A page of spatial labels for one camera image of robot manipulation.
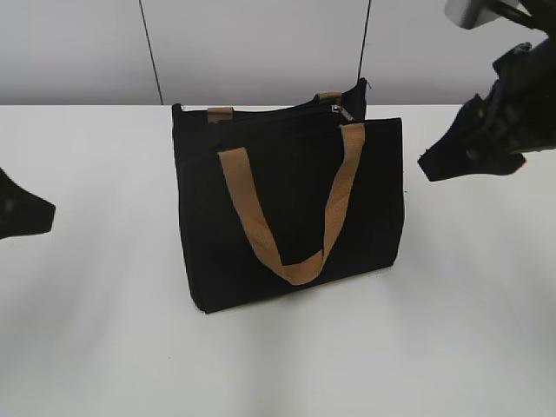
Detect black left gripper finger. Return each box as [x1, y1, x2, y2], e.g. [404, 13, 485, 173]
[0, 169, 56, 239]

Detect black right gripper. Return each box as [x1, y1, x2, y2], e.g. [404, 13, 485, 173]
[418, 38, 555, 182]

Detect silver zipper pull with ring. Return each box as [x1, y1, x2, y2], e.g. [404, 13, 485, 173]
[331, 104, 354, 122]

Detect black tote bag tan handles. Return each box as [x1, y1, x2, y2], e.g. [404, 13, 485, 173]
[171, 79, 404, 314]

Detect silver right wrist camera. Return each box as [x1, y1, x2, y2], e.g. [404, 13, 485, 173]
[444, 0, 499, 30]

